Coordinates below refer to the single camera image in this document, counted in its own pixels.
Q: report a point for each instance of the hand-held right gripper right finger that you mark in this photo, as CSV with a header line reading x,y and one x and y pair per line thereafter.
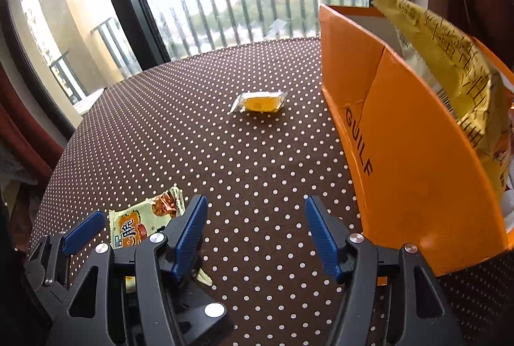
x,y
323,241

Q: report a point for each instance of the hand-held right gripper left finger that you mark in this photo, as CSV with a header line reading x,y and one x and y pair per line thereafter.
x,y
186,241

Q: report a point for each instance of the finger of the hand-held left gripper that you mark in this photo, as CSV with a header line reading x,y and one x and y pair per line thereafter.
x,y
83,232

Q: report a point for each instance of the pale gold snack packet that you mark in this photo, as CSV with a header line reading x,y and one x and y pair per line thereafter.
x,y
136,221

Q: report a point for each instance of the orange cardboard box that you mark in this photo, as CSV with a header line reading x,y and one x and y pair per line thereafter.
x,y
401,153

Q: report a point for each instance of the small yellow snack packet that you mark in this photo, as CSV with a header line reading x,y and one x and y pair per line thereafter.
x,y
259,103

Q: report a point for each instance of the large yellow chips bag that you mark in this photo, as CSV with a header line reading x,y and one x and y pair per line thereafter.
x,y
453,65

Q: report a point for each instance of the brown polka dot tablecloth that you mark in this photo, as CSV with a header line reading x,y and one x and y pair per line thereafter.
x,y
241,169

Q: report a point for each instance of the red curtain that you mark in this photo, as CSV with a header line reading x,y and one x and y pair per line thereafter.
x,y
20,121

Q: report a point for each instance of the dark balcony railing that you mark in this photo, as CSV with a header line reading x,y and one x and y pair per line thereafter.
x,y
112,45

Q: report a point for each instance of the white balcony object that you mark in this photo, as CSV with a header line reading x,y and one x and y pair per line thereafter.
x,y
276,28

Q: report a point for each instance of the grey balcony railing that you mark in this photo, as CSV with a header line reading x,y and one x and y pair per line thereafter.
x,y
249,8

